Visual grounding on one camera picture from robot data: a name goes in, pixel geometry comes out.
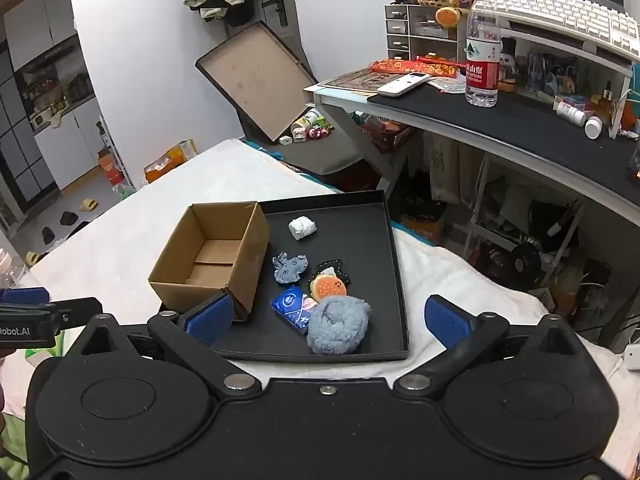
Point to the yellow slipper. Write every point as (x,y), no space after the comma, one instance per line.
(89,205)

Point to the amber dropper bottle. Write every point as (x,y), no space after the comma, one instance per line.
(606,100)

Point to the red pink toy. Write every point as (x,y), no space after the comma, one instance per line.
(320,132)

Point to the red long packets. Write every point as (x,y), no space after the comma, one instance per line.
(415,66)

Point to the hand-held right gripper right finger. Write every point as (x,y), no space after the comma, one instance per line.
(446,321)

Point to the grey desktop drawer organizer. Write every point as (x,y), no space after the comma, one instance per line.
(415,35)

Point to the white keyboard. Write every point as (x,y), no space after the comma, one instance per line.
(560,12)

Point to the white green can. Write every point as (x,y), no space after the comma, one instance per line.
(306,120)

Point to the clear water bottle red label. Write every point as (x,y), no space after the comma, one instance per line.
(482,60)

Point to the white remote control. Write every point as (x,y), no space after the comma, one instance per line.
(402,85)

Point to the grey desk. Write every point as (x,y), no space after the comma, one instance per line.
(520,145)

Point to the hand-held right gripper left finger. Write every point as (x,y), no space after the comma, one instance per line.
(210,321)

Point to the white pill bottle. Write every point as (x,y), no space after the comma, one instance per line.
(570,112)
(593,127)

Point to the brown cardboard box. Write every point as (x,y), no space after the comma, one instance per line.
(210,260)

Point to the clear plastic jar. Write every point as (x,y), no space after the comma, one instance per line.
(9,267)

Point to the white cube toy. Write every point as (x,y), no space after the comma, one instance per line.
(299,135)

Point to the orange paper bag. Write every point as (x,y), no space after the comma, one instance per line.
(170,162)

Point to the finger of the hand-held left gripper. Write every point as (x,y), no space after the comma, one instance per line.
(22,296)
(75,311)

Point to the dark slipper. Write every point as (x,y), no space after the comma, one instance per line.
(47,236)
(68,218)

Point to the black small fan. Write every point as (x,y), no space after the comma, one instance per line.
(522,264)

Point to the green cloth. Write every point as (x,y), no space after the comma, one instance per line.
(15,447)

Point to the green small toy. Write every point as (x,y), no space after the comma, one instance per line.
(322,122)

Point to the white storage rack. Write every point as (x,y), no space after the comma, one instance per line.
(500,220)

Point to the white monitor riser shelf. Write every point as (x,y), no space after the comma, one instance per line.
(575,47)

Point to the blue denim animal plush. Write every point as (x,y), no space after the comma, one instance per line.
(289,267)

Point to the kitchen shelf with jars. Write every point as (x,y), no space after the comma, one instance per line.
(55,92)

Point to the grey pink paw plush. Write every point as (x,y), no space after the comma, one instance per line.
(337,325)

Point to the beige tote bag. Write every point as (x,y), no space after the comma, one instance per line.
(446,170)

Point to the brown patterned board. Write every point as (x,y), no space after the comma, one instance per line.
(360,80)

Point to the blue tissue packet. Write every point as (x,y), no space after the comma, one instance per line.
(292,310)

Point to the black shallow tray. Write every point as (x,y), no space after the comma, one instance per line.
(360,260)

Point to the small white toy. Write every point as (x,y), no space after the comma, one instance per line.
(285,140)

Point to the red plastic basket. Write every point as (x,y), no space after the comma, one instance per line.
(387,135)

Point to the hamburger plush toy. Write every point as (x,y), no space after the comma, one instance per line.
(327,286)

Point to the large brown box lid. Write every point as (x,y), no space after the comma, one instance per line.
(257,77)

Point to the orange round plush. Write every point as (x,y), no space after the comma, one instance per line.
(447,16)

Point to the white paper ball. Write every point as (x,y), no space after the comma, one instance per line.
(301,228)

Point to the white narrow floor rack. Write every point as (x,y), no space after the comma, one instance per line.
(112,145)

